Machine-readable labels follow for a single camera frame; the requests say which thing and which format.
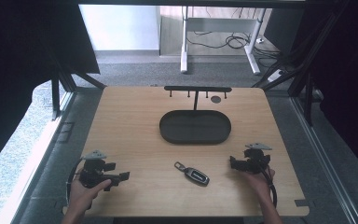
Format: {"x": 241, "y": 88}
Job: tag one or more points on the black key rack with tray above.
{"x": 195, "y": 127}

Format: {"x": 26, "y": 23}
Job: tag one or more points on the black metal frame strut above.
{"x": 307, "y": 102}
{"x": 55, "y": 96}

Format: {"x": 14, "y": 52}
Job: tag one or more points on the white desk frame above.
{"x": 185, "y": 37}

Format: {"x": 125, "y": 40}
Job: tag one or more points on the white power strip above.
{"x": 275, "y": 75}

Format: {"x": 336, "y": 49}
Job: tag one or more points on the person's left hand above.
{"x": 82, "y": 194}

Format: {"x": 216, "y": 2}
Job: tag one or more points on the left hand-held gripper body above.
{"x": 92, "y": 174}

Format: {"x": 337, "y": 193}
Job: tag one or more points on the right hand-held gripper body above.
{"x": 257, "y": 160}

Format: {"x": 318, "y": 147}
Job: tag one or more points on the grey floor socket plate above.
{"x": 65, "y": 132}

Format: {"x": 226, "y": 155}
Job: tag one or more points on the person's right hand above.
{"x": 258, "y": 184}

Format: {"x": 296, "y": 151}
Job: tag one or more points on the black curtain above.
{"x": 345, "y": 81}
{"x": 18, "y": 62}

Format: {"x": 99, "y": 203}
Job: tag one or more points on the black car key fob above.
{"x": 195, "y": 175}

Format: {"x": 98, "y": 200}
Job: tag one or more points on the grey round table grommet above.
{"x": 216, "y": 99}

